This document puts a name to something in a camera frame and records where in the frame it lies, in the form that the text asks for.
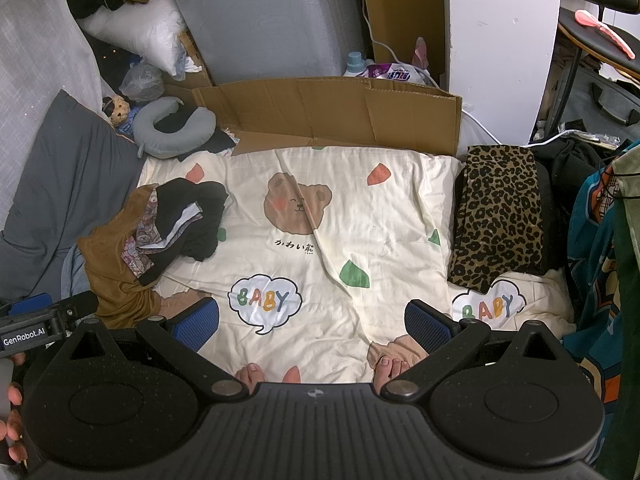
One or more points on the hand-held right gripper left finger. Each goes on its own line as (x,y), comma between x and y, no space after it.
(197,322)

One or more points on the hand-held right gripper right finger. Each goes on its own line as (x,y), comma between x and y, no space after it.
(425,325)

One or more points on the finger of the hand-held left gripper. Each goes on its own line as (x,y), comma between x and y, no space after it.
(80,305)
(30,302)

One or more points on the black shorts with patterned trim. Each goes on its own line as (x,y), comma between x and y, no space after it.
(200,220)

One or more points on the person's left hand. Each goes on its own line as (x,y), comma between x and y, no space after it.
(15,397)

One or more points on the light blue cloth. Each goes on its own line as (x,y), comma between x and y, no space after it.
(72,275)

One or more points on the person's right foot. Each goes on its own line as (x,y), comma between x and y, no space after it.
(395,360)

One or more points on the person's foot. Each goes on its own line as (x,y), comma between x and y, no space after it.
(395,360)
(248,377)

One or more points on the brown garment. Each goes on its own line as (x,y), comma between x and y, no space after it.
(110,270)

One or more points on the person's left foot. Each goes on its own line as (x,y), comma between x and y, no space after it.
(248,377)

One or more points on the leopard print garment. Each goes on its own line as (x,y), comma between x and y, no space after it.
(500,210)

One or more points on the cream bear printed blanket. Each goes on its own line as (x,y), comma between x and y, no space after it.
(350,200)

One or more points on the black garment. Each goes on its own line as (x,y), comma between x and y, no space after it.
(555,210)

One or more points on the small black cloth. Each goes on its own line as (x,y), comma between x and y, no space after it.
(220,140)

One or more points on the teal printed garment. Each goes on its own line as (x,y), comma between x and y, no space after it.
(590,240)

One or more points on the grey neck pillow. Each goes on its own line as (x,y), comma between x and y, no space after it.
(190,125)

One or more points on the small teddy bear toy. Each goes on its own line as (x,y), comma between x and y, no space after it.
(117,110)

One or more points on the clear plastic bag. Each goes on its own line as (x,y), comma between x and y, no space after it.
(142,82)

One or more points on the flat cardboard sheet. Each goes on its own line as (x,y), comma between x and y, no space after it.
(325,110)

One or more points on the white curtain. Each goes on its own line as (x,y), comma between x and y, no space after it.
(30,60)

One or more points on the purple white detergent pouch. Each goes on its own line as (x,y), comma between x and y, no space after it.
(395,72)

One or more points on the small open cardboard box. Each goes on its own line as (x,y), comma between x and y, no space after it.
(197,67)

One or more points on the white detergent bottle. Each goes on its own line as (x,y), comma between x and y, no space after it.
(355,65)

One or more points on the pink object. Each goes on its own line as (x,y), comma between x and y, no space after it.
(421,52)

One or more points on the white pillow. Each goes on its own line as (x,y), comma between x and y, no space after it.
(135,30)

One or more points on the grey bag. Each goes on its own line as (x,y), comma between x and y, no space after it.
(615,95)

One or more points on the grey upright panel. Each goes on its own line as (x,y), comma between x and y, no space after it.
(265,15)

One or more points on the tall cardboard box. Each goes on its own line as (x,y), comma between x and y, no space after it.
(400,5)

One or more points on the black chair with wooden rim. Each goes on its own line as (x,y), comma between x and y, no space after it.
(595,35)

